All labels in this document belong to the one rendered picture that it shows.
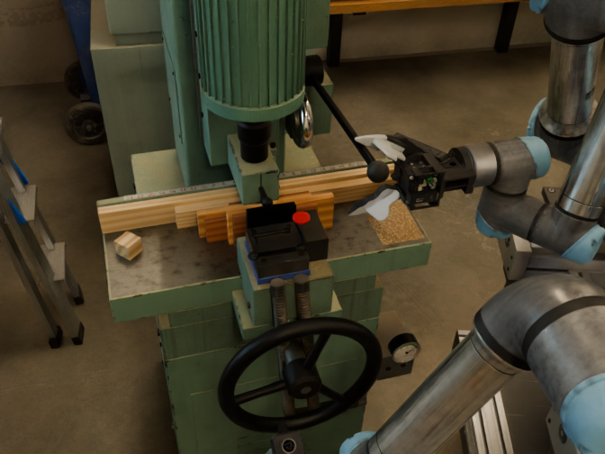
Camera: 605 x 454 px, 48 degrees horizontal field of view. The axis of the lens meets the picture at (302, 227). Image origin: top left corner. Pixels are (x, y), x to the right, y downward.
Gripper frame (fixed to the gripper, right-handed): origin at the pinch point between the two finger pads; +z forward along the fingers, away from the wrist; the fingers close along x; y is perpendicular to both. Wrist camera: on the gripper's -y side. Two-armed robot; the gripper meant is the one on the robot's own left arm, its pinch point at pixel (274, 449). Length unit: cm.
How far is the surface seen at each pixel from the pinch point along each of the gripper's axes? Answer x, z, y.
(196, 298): -8.4, 13.1, -24.8
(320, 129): 24, 35, -50
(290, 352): 5.5, 3.8, -15.1
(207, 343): -7.1, 19.5, -13.7
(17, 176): -47, 105, -43
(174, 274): -11.6, 14.4, -29.6
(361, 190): 28, 23, -38
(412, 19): 145, 249, -87
